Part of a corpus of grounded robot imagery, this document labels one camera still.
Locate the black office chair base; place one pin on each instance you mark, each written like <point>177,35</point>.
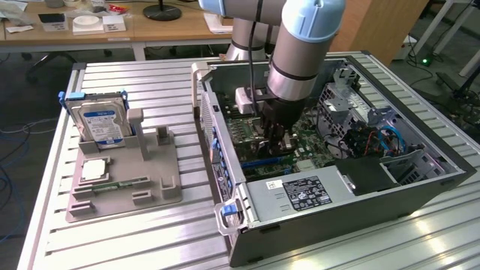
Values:
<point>42,63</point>

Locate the white box black lid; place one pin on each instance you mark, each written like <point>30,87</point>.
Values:
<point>54,25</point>

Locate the silver CPU chip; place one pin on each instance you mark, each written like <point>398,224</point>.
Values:
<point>94,170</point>

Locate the black round lamp base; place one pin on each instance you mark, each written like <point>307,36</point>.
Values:
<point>162,13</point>

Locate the grey tilted disk bay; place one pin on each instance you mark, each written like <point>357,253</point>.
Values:
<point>405,168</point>

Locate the grey parts rack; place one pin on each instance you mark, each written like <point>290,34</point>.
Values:
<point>146,168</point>

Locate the hard disk in blue caddy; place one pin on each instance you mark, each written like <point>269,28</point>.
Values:
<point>99,123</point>

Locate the wooden desk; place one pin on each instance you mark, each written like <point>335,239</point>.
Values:
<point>169,31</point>

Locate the white box with bowl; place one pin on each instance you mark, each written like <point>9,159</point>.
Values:
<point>87,26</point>

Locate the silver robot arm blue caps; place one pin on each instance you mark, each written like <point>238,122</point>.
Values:
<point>297,56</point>

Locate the white label card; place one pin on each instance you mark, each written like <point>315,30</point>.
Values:
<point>19,29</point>

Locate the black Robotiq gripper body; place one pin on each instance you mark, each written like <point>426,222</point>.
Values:
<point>285,112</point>

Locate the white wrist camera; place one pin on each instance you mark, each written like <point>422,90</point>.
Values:
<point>246,101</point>

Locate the green motherboard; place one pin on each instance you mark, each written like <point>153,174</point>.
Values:
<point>307,140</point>

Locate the open cardboard box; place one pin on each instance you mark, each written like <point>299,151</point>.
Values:
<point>227,20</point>

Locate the wooden cabinet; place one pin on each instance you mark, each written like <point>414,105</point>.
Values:
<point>375,28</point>

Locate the black open PC case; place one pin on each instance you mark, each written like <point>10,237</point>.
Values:
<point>338,225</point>

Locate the CPU socket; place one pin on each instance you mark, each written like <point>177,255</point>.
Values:
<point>255,128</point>

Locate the white papers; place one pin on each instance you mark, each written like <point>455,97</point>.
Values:
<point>215,26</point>

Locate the clear plastic bag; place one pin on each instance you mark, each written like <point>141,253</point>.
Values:
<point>15,14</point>

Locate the grey power supply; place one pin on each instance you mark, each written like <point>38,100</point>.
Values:
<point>301,197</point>

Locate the red packet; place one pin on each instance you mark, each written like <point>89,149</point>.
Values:
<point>117,9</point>

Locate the metal disk bay cage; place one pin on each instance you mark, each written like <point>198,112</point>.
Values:
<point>338,112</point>

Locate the green RAM stick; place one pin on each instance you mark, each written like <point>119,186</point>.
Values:
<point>113,186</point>

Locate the white desk frame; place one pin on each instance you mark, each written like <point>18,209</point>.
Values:
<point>426,36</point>

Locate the small white labelled box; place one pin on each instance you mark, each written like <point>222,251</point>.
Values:
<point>114,24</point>

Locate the blue expansion slot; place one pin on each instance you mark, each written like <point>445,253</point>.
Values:
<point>263,163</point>

